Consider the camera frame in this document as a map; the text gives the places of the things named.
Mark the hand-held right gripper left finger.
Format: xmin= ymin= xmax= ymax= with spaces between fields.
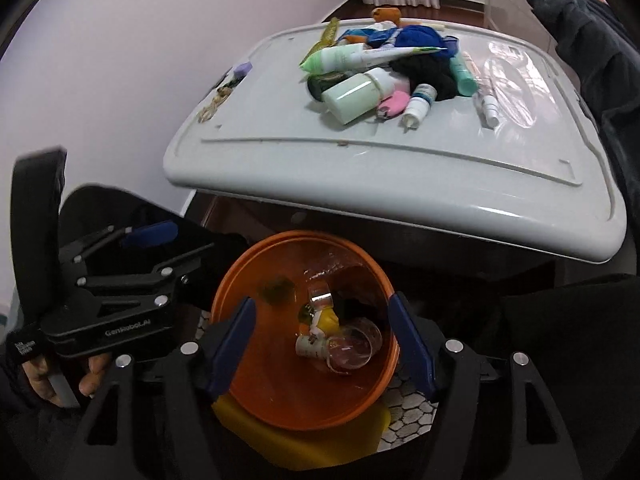
xmin=65 ymin=297 xmax=257 ymax=480

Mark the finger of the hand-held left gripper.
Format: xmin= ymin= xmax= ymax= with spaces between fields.
xmin=75 ymin=242 xmax=218 ymax=311
xmin=60 ymin=222 xmax=180 ymax=263

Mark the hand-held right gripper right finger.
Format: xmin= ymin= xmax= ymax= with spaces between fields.
xmin=387 ymin=291 xmax=583 ymax=480

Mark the orange plastic bin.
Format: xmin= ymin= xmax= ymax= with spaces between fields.
xmin=210 ymin=230 xmax=401 ymax=432

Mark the dark green jar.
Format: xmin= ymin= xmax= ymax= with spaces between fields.
xmin=306 ymin=72 xmax=351 ymax=101

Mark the mint green bottle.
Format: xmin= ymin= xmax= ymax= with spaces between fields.
xmin=320 ymin=67 xmax=391 ymax=125

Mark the small white dropper bottle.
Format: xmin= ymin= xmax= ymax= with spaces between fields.
xmin=402 ymin=84 xmax=438 ymax=131

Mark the pink plastic case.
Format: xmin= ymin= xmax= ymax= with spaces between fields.
xmin=377 ymin=90 xmax=411 ymax=121

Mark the slim white tube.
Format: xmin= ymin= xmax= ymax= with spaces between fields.
xmin=472 ymin=77 xmax=501 ymax=128

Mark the white tube with green cap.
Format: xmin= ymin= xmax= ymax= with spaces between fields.
xmin=299 ymin=42 xmax=366 ymax=75

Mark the yellow-green ribbon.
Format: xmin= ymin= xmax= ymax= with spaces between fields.
xmin=305 ymin=17 xmax=342 ymax=58

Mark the teal tube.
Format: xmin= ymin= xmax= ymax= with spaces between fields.
xmin=449 ymin=52 xmax=478 ymax=96

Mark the black cloth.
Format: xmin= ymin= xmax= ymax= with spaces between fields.
xmin=390 ymin=52 xmax=458 ymax=101

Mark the clear plastic bag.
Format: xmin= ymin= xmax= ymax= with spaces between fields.
xmin=470 ymin=42 xmax=556 ymax=128

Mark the white and green toothpaste tube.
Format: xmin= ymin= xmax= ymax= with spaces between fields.
xmin=362 ymin=46 xmax=448 ymax=68

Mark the blue cloth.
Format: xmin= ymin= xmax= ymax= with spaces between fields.
xmin=395 ymin=24 xmax=458 ymax=56

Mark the person's left forearm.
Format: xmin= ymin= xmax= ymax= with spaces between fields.
xmin=0 ymin=350 xmax=76 ymax=480

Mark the person's left hand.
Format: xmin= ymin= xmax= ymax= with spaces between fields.
xmin=20 ymin=352 xmax=113 ymax=408

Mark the clear plastic cup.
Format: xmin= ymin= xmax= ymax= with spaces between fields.
xmin=325 ymin=322 xmax=383 ymax=376

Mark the tiny white bottle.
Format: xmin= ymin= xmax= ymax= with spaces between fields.
xmin=295 ymin=332 xmax=326 ymax=358

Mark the yellow plastic piece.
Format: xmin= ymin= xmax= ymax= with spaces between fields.
xmin=312 ymin=307 xmax=341 ymax=336

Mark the small clear container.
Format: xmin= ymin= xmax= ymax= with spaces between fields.
xmin=306 ymin=280 xmax=335 ymax=311

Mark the white plastic storage box lid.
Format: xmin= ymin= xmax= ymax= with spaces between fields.
xmin=163 ymin=15 xmax=628 ymax=263

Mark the dark coat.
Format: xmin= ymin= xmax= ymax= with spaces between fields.
xmin=517 ymin=0 xmax=640 ymax=281

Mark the white cabinet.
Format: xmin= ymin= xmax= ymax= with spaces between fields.
xmin=435 ymin=0 xmax=556 ymax=53

